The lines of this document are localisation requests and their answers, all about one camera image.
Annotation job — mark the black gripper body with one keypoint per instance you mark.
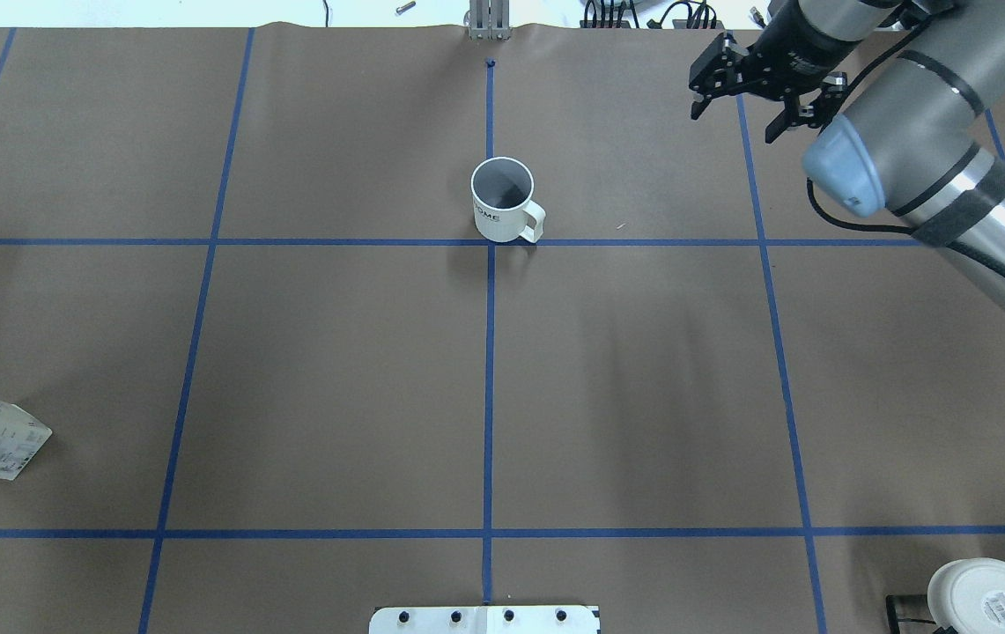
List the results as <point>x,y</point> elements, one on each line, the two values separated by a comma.
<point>794,53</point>

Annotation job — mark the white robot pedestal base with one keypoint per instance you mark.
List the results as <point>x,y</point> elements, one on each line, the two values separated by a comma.
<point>536,618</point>

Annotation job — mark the white cup on rack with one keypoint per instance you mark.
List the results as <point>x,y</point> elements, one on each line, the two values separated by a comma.
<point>968,596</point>

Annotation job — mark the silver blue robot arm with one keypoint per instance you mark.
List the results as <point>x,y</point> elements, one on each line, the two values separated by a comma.
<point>891,88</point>

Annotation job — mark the aluminium frame post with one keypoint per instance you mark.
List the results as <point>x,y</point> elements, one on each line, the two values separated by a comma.
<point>489,20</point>

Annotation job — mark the black wire mug rack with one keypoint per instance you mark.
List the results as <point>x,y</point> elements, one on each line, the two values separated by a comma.
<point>908,613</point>

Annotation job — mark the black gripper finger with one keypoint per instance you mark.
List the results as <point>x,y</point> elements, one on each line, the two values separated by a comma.
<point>702,97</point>
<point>793,115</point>

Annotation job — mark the white mug with handle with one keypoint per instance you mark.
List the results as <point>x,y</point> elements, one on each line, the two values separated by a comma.
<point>502,198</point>

